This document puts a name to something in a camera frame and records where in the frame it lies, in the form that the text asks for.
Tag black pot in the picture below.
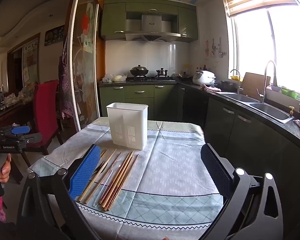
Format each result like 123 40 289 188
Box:
220 80 235 92

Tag steel double sink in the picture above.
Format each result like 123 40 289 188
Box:
215 91 295 125

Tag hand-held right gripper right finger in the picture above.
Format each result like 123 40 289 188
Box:
201 144 283 240

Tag reddish brown wooden chopstick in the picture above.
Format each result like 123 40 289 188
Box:
107 154 139 211
103 154 135 210

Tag green kitchen cabinets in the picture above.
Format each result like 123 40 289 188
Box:
101 0 199 43
99 84 300 205

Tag green lower kitchen cabinets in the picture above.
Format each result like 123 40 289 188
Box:
99 84 300 205

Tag red cushioned wooden chair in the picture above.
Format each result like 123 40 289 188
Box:
21 79 64 183

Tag clear plastic spoon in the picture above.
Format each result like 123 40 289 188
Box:
93 164 122 207

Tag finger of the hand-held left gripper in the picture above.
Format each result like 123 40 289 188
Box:
0 126 32 137
17 133 42 146

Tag green upper kitchen cabinets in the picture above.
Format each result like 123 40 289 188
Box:
101 0 199 43

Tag white plastic utensil holder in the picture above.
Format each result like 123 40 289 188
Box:
106 102 149 150

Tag checked hanging apron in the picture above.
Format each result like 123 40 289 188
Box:
59 34 80 120

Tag person's left hand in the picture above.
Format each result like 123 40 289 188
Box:
0 154 12 183

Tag black wall board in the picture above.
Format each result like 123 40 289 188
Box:
44 25 65 46

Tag wall poster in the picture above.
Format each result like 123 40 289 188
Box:
22 40 39 83

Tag brown cutting board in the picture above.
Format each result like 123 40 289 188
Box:
240 72 271 99

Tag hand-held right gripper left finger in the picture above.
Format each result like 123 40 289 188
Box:
16 144 101 240

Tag black kitchen countertop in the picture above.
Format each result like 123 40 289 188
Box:
99 79 300 155

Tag steel range hood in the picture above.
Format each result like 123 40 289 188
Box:
125 14 182 42

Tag green bowls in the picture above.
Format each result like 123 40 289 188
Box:
271 84 299 99

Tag pink cloth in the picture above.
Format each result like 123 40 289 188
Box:
200 84 222 92

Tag small steel faucet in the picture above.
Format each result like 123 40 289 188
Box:
230 69 241 95

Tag black fork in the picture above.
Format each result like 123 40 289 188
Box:
91 160 109 178

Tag pale green patterned tablecloth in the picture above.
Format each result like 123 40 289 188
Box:
27 117 225 240

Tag white rice cooker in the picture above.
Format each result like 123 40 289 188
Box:
192 70 217 85

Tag tall steel faucet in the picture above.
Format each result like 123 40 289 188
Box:
256 60 278 103

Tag flower printed sliding door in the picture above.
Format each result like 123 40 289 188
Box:
67 0 105 133

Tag gas stove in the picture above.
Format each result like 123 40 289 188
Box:
129 75 176 82

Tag white plastic bag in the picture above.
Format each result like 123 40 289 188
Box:
102 74 128 83

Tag cluttered wooden side table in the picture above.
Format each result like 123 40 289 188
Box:
0 81 37 130

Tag wall hooks with utensils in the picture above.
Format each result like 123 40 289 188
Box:
204 37 227 58

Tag black wok with lid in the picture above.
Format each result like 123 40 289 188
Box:
129 64 149 77

